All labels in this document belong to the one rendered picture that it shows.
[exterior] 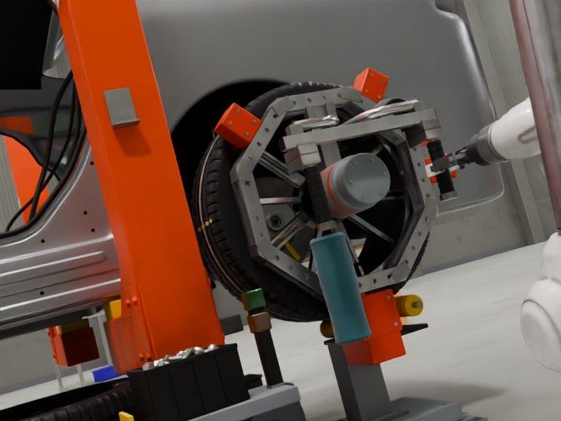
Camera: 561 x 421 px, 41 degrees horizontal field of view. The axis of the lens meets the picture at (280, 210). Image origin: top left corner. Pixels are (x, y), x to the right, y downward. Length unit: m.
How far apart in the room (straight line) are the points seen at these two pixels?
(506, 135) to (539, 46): 0.51
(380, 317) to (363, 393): 0.26
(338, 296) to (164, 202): 0.46
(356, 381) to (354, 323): 0.34
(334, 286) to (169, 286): 0.39
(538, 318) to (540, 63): 0.35
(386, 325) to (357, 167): 0.42
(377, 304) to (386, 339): 0.09
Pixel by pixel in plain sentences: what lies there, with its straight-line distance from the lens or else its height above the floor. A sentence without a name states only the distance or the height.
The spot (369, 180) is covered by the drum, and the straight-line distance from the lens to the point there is 1.86.
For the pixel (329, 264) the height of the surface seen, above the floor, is 0.67.
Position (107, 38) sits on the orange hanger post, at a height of 1.31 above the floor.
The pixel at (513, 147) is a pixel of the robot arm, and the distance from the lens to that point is 1.61.
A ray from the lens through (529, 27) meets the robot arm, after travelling 1.14.
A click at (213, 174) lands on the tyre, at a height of 0.97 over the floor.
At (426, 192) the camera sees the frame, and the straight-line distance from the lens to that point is 2.11.
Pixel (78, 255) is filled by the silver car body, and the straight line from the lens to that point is 2.24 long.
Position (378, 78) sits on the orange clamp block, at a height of 1.13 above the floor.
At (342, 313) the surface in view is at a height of 0.55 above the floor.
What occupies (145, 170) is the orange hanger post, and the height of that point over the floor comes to 0.99.
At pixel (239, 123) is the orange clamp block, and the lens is 1.92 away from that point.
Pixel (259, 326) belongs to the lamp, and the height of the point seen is 0.58.
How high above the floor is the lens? 0.67
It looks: 5 degrees up
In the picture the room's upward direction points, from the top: 15 degrees counter-clockwise
